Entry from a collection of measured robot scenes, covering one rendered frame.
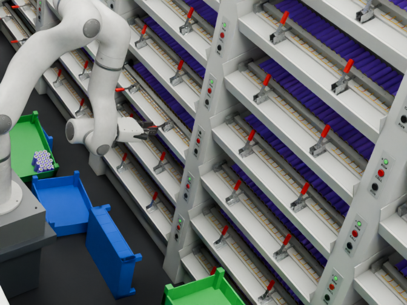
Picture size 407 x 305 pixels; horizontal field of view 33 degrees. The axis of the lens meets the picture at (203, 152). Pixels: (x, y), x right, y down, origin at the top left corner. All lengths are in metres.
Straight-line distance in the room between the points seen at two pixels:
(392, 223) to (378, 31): 0.46
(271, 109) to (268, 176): 0.21
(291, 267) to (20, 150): 1.49
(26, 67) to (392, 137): 1.06
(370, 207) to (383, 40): 0.41
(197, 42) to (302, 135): 0.55
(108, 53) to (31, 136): 1.10
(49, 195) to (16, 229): 0.68
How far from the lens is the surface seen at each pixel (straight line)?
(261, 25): 2.00
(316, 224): 1.96
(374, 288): 1.85
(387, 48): 1.63
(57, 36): 2.04
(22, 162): 3.11
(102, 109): 2.23
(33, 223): 2.35
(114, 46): 2.16
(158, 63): 2.52
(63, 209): 2.93
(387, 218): 1.75
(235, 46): 2.09
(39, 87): 3.63
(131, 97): 2.69
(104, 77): 2.21
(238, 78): 2.12
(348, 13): 1.72
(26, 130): 3.20
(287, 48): 1.91
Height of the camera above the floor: 1.95
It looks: 35 degrees down
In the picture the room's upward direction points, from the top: 13 degrees clockwise
